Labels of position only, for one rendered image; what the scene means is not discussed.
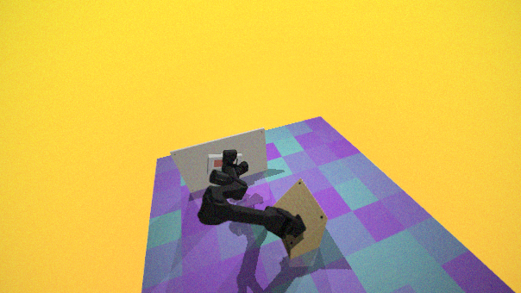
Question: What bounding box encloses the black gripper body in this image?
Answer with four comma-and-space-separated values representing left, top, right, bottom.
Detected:
223, 150, 238, 174

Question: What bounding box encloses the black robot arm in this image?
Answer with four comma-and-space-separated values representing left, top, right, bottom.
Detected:
198, 161, 307, 240

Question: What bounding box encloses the white picture frame with red picture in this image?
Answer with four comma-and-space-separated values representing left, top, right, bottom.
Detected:
207, 153, 242, 175

